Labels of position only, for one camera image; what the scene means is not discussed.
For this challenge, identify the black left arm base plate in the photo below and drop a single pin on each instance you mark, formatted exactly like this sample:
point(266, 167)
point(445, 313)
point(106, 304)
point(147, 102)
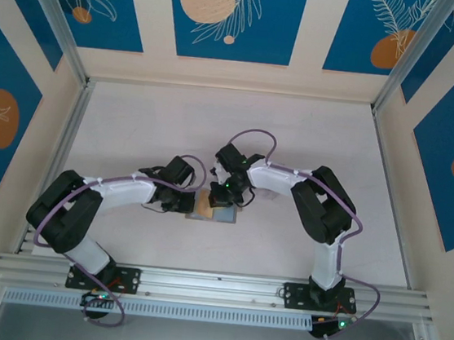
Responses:
point(132, 280)

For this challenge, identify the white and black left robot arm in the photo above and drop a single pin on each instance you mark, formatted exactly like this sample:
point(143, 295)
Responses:
point(126, 191)

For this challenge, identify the aluminium side rail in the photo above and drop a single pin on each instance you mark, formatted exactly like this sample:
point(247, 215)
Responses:
point(392, 197)
point(62, 151)

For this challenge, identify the gold card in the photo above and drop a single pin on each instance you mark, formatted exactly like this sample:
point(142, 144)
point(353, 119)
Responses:
point(204, 209)

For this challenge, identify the aluminium frame post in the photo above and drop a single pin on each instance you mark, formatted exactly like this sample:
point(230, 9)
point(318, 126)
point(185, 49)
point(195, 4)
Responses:
point(416, 48)
point(52, 6)

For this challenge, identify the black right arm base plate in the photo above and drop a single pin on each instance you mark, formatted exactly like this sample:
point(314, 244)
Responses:
point(295, 294)

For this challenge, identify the long aluminium mounting rail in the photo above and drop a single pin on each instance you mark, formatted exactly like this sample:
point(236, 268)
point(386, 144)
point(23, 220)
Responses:
point(213, 287)

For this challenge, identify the black controller board green light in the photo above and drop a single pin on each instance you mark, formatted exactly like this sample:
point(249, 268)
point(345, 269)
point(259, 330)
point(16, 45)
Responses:
point(93, 298)
point(323, 329)

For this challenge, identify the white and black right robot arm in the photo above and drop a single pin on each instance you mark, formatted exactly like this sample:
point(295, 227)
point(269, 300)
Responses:
point(271, 175)

